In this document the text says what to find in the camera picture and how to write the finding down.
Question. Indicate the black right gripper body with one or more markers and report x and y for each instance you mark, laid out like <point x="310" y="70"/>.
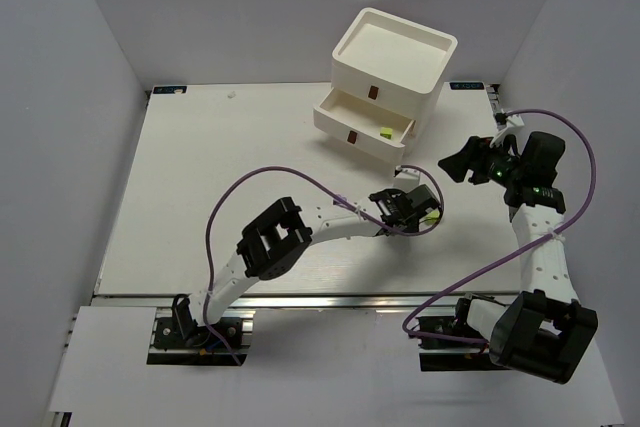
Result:
<point x="478" y="161"/>

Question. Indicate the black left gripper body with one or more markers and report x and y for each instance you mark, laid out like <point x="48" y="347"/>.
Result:
<point x="417" y="207"/>

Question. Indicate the purple and yellow lego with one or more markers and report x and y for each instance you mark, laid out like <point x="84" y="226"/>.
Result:
<point x="431" y="219"/>

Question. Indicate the yellow-green lego brick separated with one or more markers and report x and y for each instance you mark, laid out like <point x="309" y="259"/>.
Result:
<point x="386" y="132"/>

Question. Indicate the white three-drawer cabinet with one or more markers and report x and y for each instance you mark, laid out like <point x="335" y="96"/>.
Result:
<point x="386" y="71"/>

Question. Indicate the purple lego brick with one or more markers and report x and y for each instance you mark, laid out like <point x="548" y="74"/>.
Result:
<point x="340" y="201"/>

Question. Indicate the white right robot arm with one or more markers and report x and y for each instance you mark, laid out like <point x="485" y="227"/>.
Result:
<point x="544" y="331"/>

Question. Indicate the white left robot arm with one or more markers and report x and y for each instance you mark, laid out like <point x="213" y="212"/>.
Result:
<point x="275" y="240"/>

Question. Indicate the right blue label sticker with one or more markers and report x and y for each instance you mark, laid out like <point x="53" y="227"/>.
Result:
<point x="464" y="86"/>

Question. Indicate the blue label sticker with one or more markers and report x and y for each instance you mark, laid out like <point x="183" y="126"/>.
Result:
<point x="464" y="86"/>
<point x="169" y="90"/>

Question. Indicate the left blue label sticker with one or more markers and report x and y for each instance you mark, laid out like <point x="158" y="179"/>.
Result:
<point x="169" y="90"/>

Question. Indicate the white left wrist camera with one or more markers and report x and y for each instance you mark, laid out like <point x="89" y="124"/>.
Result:
<point x="406" y="179"/>

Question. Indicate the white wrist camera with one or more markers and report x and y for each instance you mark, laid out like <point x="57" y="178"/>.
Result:
<point x="509" y="123"/>
<point x="406" y="179"/>

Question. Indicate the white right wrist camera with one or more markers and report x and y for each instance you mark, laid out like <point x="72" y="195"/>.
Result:
<point x="509" y="123"/>

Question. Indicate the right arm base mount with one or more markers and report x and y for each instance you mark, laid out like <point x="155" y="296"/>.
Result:
<point x="444" y="341"/>

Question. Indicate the aluminium front rail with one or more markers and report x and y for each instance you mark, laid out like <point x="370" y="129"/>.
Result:
<point x="255" y="301"/>

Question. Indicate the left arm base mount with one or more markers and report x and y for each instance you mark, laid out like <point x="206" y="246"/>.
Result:
<point x="177" y="339"/>

